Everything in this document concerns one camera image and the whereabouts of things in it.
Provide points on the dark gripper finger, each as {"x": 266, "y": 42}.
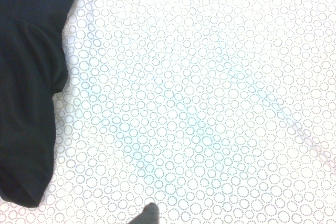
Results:
{"x": 150, "y": 215}

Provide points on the black garment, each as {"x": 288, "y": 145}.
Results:
{"x": 29, "y": 90}

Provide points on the white bed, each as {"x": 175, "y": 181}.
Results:
{"x": 199, "y": 98}

